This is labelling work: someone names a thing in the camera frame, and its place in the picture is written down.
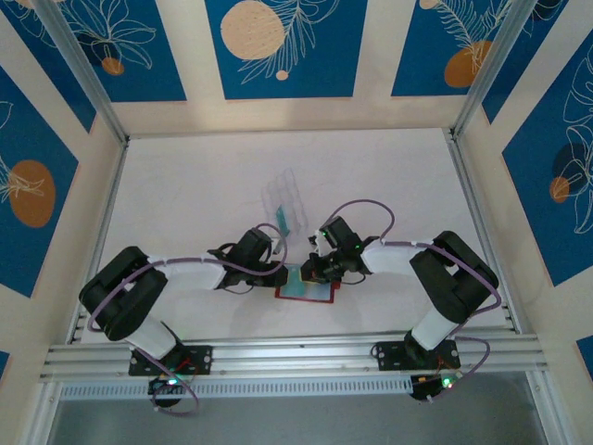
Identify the teal credit card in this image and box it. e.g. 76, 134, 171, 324
271, 205, 292, 238
283, 263, 310, 299

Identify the red leather card holder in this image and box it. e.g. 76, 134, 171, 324
273, 262, 342, 306

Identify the clear plastic slotted card box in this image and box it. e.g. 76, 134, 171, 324
259, 167, 310, 240

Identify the black controller board green light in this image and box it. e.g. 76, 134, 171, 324
410, 373, 458, 403
147, 375, 186, 399

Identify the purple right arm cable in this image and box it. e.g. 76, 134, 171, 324
323, 198, 504, 404

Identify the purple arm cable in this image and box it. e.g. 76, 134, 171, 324
323, 198, 504, 404
86, 222, 289, 417

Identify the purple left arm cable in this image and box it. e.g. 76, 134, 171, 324
86, 222, 289, 417

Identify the aluminium front frame rail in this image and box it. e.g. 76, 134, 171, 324
39, 331, 543, 384

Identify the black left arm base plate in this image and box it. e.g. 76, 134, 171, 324
128, 345, 214, 377

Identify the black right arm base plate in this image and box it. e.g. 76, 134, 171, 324
372, 340, 462, 372

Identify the white slotted cable duct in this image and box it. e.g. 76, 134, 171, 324
59, 375, 413, 401

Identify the aluminium side frame rail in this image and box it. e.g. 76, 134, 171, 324
445, 132, 523, 334
64, 138, 131, 347

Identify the aluminium frame post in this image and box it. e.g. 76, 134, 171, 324
451, 0, 538, 140
32, 0, 131, 145

